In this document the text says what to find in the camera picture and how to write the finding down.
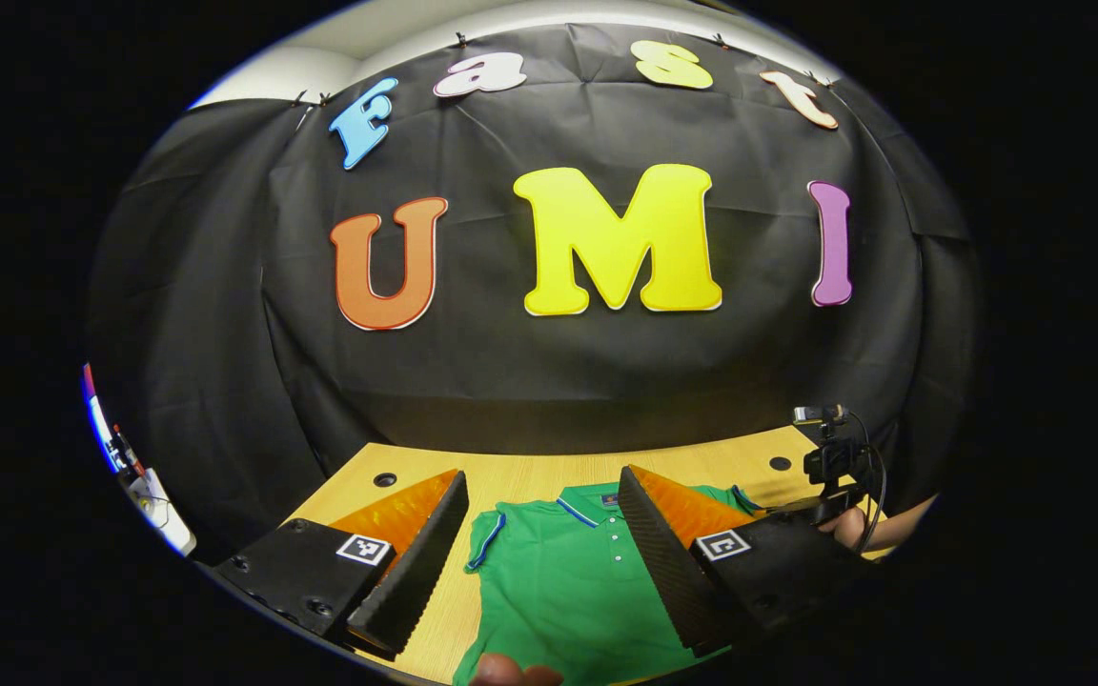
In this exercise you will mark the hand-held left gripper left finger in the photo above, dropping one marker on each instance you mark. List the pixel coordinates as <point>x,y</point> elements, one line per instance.
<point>420,572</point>

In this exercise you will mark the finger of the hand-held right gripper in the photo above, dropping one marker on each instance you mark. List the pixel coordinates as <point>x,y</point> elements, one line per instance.
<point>816,510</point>

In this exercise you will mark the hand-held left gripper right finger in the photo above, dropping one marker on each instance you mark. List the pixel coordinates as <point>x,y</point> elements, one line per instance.
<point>659,572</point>

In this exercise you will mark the green T-shirt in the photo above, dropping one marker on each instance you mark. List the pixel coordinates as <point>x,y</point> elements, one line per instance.
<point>559,591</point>

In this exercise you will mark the black backdrop cloth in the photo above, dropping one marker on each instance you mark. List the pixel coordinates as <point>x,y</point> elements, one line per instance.
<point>473,362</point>

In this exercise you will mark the white device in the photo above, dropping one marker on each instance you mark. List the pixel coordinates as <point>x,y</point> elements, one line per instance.
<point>163,510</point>

